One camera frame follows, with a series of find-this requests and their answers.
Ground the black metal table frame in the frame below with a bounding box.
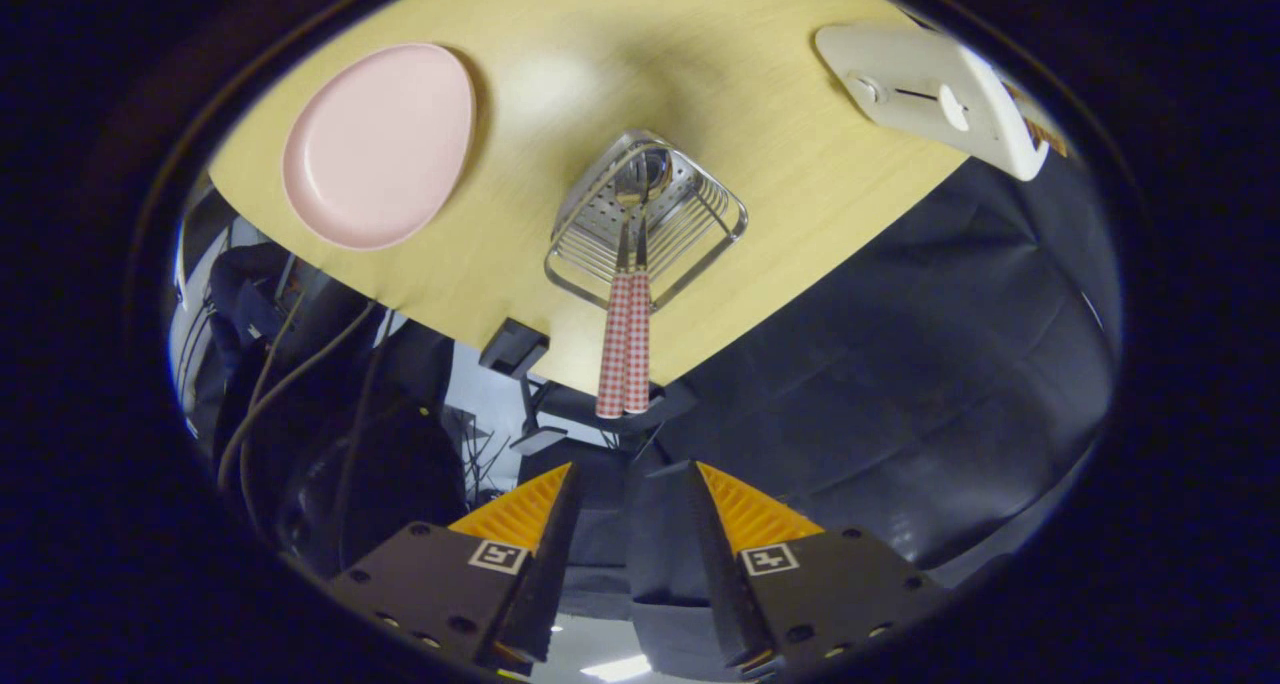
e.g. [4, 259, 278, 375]
[520, 379, 701, 455]

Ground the metal wire basket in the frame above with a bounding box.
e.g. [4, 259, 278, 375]
[543, 129, 749, 313]

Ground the red checked handle spoon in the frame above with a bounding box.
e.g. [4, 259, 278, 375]
[620, 149, 676, 415]

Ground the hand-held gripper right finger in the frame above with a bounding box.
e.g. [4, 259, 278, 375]
[680, 459, 946, 670]

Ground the brown toast slice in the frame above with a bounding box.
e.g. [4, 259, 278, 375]
[1005, 82, 1067, 158]

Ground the grey cable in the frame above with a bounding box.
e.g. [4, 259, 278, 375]
[218, 302, 379, 495]
[243, 282, 309, 435]

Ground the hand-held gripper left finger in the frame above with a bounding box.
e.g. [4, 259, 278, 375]
[330, 461, 583, 670]

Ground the pink plate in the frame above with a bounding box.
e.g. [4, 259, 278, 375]
[281, 43, 477, 252]

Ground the red checked handle fork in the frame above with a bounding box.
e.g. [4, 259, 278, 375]
[596, 179, 641, 420]

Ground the creased black cloth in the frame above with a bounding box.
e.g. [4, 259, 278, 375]
[650, 154, 1116, 575]

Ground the dark chair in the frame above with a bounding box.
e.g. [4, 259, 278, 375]
[210, 244, 471, 580]

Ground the white toaster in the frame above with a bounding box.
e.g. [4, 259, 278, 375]
[814, 21, 1069, 182]

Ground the black table clamp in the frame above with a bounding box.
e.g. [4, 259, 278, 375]
[478, 318, 551, 379]

